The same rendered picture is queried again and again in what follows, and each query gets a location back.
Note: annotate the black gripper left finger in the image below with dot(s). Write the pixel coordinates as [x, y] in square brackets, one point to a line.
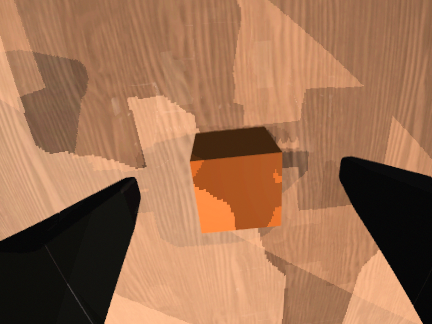
[64, 270]

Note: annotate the orange block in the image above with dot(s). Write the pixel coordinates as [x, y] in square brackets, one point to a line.
[237, 176]

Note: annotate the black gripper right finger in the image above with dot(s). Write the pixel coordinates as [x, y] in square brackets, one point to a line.
[396, 206]

